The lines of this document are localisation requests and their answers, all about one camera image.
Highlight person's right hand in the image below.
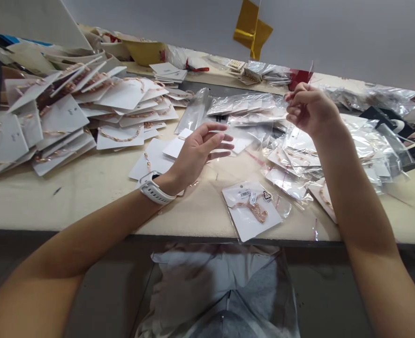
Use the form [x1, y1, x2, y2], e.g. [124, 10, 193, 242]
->
[284, 83, 342, 138]

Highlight person's left hand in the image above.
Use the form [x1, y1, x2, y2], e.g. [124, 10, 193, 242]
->
[159, 122, 237, 195]

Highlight clear plastic bag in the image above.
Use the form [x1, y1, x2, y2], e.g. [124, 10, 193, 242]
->
[207, 59, 317, 177]

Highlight red card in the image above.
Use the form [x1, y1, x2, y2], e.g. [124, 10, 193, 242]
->
[289, 68, 314, 93]

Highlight stack of empty clear bags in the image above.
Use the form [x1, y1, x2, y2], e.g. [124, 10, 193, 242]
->
[174, 87, 294, 136]

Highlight cream plastic connector block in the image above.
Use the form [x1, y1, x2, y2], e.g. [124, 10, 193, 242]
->
[226, 59, 265, 86]

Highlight heap of crumpled clear bags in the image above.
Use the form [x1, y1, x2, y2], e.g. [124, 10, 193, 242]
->
[318, 81, 415, 115]

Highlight hanging yellow foil strip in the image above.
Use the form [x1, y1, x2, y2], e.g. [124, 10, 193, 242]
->
[232, 0, 274, 61]

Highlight black tape dispenser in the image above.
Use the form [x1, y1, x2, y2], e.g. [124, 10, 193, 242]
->
[357, 105, 415, 164]

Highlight small stack of blank cards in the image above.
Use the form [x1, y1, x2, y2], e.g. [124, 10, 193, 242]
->
[148, 61, 189, 88]

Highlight few loose white cards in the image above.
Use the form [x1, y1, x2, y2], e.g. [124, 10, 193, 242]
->
[128, 126, 258, 198]

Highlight yellow bowl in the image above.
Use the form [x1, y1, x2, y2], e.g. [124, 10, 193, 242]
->
[122, 38, 166, 68]

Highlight large clear bag sheet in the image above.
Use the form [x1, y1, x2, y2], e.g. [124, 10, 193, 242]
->
[150, 242, 301, 338]

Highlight person's body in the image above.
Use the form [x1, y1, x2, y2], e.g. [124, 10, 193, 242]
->
[133, 243, 301, 338]

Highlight cream table cover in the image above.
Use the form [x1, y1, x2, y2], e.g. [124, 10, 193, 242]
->
[0, 59, 415, 244]

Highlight white board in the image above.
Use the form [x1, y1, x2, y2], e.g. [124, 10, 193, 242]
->
[0, 0, 92, 51]

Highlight pile of bagged bracelet cards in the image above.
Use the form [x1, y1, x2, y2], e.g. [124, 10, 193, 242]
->
[263, 112, 415, 226]

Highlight red handled tool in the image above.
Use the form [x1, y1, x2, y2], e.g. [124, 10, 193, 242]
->
[185, 57, 211, 75]

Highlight bagged bracelet card with label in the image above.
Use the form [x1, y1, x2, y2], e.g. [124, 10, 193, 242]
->
[221, 180, 293, 244]

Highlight pile of white bracelet cards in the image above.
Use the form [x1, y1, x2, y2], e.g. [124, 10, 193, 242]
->
[0, 53, 181, 184]

